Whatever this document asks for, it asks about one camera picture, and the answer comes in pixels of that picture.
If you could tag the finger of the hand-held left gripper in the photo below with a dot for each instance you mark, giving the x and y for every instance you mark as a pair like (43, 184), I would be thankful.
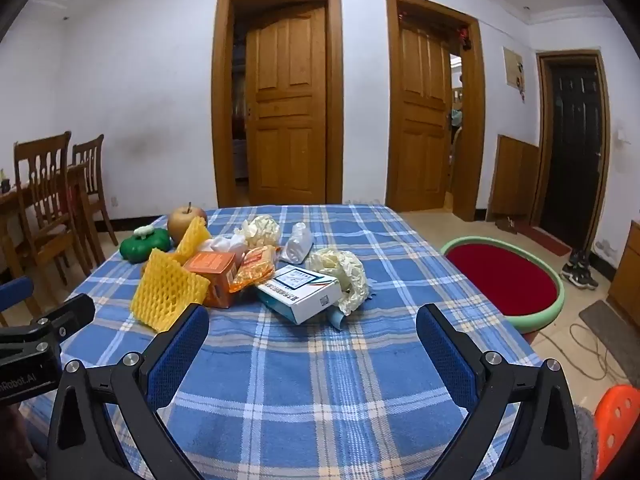
(70, 312)
(15, 295)

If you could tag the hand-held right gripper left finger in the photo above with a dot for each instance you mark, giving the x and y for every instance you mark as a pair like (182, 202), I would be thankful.
(182, 350)

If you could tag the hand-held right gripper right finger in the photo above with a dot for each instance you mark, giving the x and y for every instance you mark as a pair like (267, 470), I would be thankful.
(445, 355)

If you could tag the orange cardboard box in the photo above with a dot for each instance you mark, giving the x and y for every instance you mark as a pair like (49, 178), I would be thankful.
(212, 275)

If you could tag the red basin with green rim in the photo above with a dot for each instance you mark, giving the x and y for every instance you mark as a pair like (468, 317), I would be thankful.
(505, 280)

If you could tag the orange snack packet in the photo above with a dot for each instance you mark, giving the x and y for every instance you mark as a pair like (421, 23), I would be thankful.
(255, 267)

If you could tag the large cream foam fruit net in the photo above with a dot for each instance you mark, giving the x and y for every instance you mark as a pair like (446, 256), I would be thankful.
(345, 270)

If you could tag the large yellow foam fruit net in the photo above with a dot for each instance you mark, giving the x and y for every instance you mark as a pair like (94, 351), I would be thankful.
(167, 290)

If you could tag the wooden chairs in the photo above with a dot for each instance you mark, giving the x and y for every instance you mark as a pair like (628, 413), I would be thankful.
(12, 202)

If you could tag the green toy bell pepper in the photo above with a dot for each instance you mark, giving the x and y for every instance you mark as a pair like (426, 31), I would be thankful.
(145, 247)

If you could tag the blue plaid tablecloth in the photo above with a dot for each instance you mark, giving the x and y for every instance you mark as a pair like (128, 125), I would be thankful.
(300, 385)

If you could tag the red yellow apple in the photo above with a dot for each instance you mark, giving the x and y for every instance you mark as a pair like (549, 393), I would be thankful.
(186, 222)

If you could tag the white and blue carton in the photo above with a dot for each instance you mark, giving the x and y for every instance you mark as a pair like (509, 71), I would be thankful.
(300, 292)

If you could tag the small cream foam fruit net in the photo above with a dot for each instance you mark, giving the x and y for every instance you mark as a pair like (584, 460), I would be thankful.
(260, 230)

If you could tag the red door mat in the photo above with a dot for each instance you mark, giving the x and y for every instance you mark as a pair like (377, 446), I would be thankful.
(542, 240)

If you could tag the black sneaker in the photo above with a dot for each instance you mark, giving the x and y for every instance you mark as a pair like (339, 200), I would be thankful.
(571, 269)
(587, 277)

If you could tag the white plastic bag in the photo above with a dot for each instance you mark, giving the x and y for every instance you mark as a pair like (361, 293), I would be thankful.
(297, 245)

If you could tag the grey fuzzy cloth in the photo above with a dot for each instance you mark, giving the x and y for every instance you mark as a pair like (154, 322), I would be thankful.
(586, 440)

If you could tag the grey floor mat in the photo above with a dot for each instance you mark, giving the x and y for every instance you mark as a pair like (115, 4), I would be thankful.
(610, 330)

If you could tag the orange plastic stool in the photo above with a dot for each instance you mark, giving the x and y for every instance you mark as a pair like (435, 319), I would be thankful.
(617, 420)

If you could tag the wooden low cabinet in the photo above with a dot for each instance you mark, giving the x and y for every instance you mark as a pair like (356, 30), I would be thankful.
(627, 270)

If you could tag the dark entrance door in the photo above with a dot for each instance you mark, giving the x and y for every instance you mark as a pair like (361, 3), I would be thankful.
(570, 150)

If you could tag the wooden panel door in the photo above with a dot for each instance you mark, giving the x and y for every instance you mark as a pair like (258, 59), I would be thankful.
(287, 105)
(422, 115)

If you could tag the red hanging door ornament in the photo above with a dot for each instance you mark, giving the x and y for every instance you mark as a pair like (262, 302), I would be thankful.
(466, 39)

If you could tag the wooden wall panel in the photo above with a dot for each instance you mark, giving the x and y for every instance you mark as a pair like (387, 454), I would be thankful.
(512, 180)

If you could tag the wooden door frame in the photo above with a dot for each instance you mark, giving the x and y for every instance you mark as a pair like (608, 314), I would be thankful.
(220, 110)
(475, 135)

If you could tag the brown entrance door frame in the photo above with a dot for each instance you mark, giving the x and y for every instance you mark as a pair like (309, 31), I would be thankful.
(604, 160)

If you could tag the beige wall fuse box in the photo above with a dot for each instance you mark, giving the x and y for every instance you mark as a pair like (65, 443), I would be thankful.
(512, 65)

